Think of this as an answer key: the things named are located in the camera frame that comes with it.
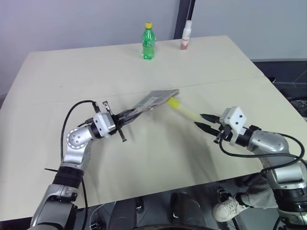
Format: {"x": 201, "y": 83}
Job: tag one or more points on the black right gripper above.
{"x": 223, "y": 135}

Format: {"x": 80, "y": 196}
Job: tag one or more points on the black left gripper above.
{"x": 120, "y": 130}

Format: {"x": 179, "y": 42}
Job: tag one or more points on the yellow highlighter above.
{"x": 178, "y": 106}

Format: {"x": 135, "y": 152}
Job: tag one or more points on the grey grid pouch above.
{"x": 156, "y": 97}

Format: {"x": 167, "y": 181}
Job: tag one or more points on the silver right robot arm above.
{"x": 283, "y": 167}

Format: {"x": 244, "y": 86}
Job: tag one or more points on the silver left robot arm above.
{"x": 74, "y": 143}

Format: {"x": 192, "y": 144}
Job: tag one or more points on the green plastic soda bottle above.
{"x": 148, "y": 43}

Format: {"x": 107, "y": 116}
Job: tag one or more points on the white sneaker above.
{"x": 226, "y": 209}

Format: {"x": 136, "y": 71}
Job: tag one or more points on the white pink bottle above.
{"x": 185, "y": 36}

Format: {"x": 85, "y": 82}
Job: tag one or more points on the grey knit trouser leg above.
{"x": 260, "y": 196}

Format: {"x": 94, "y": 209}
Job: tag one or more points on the black pole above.
{"x": 190, "y": 10}

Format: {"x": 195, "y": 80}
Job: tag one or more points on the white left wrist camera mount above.
{"x": 103, "y": 122}

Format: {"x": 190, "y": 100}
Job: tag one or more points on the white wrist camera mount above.
{"x": 103, "y": 122}
{"x": 236, "y": 118}

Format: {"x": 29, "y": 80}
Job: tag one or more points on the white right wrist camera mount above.
{"x": 236, "y": 118}

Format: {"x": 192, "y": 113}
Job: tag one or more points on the dark vertical wall panel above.
{"x": 181, "y": 16}

